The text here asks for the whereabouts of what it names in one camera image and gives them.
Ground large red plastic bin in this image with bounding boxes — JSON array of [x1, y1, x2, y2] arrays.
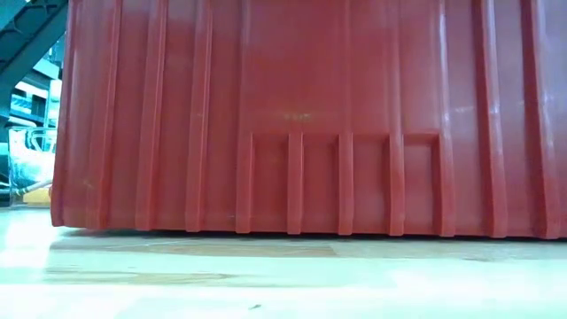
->
[[50, 0, 567, 241]]

